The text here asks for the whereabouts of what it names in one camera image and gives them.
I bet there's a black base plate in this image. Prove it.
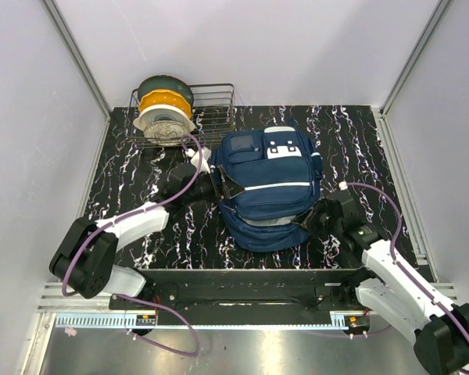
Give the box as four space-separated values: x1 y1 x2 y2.
62 267 392 327

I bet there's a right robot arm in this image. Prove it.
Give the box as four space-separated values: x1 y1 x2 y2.
293 191 469 374

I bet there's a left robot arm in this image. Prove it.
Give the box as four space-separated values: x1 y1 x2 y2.
49 164 245 309

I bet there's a white plate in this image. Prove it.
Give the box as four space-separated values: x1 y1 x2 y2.
133 105 195 132

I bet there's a wire dish rack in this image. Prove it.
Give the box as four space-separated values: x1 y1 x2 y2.
124 83 235 149

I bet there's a yellow plate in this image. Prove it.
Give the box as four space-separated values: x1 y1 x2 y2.
138 89 192 118

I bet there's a dark green plate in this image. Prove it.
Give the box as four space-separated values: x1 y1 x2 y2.
138 75 194 105

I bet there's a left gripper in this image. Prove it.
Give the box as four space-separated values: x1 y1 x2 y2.
184 166 245 206

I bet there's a navy blue student backpack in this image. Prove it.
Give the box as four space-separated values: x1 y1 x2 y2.
211 126 323 252

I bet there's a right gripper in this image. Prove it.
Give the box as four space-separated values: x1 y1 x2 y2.
291 197 342 239

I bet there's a grey speckled plate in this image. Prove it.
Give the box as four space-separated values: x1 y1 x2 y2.
144 120 190 146

